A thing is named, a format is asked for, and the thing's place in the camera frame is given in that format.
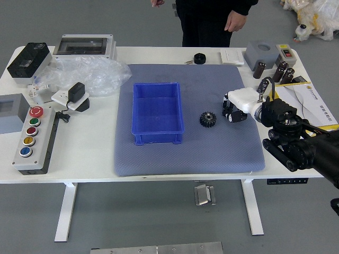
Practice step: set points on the grey red-black button switch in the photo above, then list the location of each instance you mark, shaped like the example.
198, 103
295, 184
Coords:
286, 54

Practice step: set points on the person's left hand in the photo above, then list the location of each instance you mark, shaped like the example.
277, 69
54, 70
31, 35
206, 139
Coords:
235, 21

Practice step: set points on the clear plastic bag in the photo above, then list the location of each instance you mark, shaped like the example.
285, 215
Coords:
98, 74

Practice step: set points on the black power adapter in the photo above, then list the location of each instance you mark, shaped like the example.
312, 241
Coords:
76, 91

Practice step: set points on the grey block with round hole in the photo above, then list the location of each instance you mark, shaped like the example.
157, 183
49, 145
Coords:
260, 54

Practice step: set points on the metal floor bracket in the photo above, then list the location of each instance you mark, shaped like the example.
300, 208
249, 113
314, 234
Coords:
202, 195

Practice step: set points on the black round knob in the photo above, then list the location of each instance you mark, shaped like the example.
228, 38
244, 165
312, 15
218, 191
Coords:
200, 58

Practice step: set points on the white table leg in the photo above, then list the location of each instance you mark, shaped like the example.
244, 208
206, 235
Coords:
64, 211
254, 211

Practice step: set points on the small flat black module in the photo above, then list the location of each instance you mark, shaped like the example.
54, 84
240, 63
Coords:
301, 79

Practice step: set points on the person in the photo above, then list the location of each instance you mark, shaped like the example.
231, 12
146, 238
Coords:
209, 21

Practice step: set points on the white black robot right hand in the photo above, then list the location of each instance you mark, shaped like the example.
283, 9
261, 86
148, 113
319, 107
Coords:
243, 99

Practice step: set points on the grey enclosure with clear window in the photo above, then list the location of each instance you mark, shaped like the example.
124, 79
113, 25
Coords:
82, 46

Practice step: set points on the white power socket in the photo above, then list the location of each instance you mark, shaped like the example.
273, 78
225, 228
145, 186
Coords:
59, 96

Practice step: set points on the blue plastic box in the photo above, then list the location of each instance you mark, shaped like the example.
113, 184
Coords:
157, 116

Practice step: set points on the person's right hand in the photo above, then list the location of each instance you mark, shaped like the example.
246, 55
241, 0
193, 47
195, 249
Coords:
156, 2

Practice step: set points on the big black gear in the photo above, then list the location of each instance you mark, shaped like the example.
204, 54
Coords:
208, 119

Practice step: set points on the plastic-wrapped bundle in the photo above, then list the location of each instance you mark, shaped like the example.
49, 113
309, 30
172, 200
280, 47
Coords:
317, 18

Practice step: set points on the blue-grey padded mat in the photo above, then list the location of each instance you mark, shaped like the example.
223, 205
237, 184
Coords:
190, 156

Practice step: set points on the white wall switch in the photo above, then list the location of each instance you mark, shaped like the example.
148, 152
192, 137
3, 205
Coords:
232, 56

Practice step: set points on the grey metal plate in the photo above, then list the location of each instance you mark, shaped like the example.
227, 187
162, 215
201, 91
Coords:
159, 250

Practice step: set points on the black capacitor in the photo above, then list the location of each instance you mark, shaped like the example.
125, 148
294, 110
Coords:
265, 86

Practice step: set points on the grey push-button control box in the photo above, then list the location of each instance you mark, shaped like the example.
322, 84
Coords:
31, 140

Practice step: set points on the black box with white base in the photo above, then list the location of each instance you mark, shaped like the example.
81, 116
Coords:
27, 62

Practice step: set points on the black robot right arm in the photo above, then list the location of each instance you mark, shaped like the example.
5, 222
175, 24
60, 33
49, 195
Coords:
304, 148

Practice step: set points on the black table control panel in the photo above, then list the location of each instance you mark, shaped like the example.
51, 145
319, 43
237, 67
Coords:
287, 181

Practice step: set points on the grey box with window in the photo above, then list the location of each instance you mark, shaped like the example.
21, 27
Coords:
10, 113

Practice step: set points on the yellow white cardboard box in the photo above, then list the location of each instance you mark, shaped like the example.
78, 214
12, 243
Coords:
315, 103

